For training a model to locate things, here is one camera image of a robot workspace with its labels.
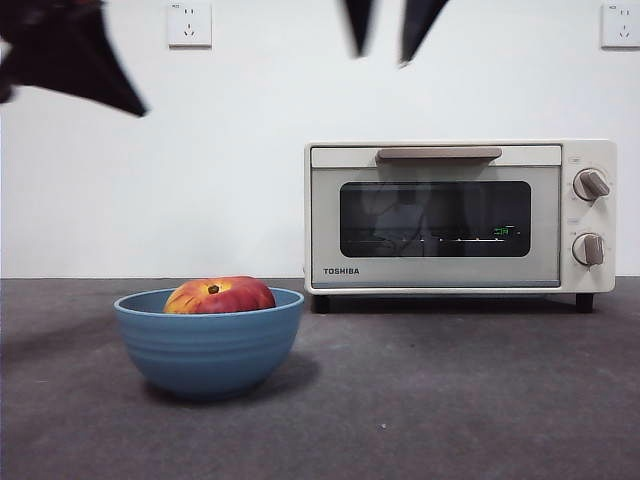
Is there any glass oven door beige handle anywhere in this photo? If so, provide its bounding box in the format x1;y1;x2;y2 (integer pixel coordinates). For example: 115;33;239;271
309;144;562;290

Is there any red yellow apple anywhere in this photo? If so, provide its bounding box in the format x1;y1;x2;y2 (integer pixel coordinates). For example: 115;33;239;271
163;275;277;315

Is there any blue ribbed bowl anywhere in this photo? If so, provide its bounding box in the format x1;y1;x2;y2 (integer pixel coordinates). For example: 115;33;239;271
112;287;305;401

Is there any beige oven control knob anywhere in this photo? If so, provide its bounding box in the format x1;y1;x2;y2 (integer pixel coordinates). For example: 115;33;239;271
572;168;611;202
571;232;606;266

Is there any cream Toshiba toaster oven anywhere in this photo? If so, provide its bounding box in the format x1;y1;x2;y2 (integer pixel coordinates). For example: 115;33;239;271
303;138;617;315

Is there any white wall socket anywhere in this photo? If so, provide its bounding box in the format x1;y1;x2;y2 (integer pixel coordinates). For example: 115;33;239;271
600;3;640;50
167;1;213;50

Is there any metal oven wire rack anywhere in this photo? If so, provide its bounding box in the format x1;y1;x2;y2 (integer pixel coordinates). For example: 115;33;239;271
344;227;506;246

